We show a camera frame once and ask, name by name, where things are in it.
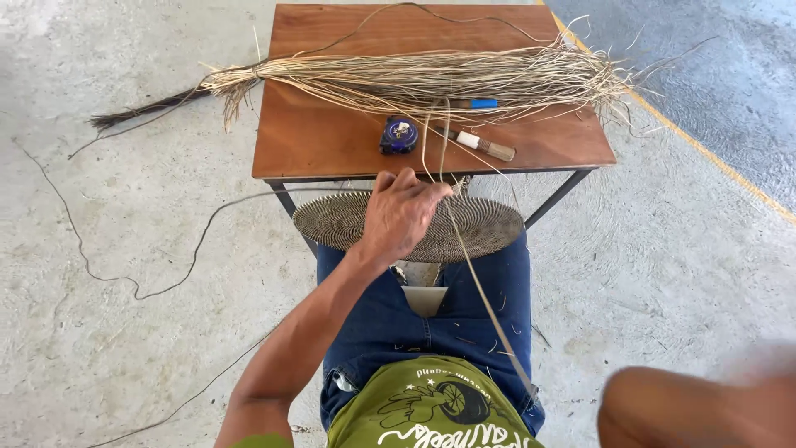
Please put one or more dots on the person's left hand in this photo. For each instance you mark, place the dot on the person's left hand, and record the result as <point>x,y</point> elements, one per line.
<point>398,214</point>

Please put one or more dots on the person's left fingers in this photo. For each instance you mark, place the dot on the person's left fingers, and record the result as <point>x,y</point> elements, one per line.
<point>407,181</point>

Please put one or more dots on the round woven rattan mat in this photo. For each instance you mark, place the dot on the round woven rattan mat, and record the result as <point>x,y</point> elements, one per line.
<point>485,227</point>

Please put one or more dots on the long pale rattan strand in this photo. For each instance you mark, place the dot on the long pale rattan strand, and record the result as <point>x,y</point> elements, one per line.
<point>482,292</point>

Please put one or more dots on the blue tape measure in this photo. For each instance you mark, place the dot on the blue tape measure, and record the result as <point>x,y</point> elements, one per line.
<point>398,135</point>

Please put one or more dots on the wooden tool with white tape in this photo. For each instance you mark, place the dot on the wooden tool with white tape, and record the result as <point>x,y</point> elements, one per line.
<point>480,144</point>

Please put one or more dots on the brown wooden table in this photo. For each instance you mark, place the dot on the brown wooden table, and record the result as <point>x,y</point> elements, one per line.
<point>323,130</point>

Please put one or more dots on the bundle of pale straw fibres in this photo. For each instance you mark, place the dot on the bundle of pale straw fibres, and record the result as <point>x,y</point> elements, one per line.
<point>423,78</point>

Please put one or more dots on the white stool seat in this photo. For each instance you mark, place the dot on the white stool seat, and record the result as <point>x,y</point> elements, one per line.
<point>424,300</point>

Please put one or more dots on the blue jeans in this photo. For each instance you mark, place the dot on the blue jeans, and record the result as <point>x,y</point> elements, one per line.
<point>385,330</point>

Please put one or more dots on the green printed shirt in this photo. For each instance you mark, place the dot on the green printed shirt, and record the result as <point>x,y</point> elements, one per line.
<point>429,407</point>

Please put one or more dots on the dark brown fibre bundle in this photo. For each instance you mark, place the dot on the dark brown fibre bundle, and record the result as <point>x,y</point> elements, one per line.
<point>146,109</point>

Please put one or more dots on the long dark thin strand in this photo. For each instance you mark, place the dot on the long dark thin strand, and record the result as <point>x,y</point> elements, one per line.
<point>186,398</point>
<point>140,289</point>

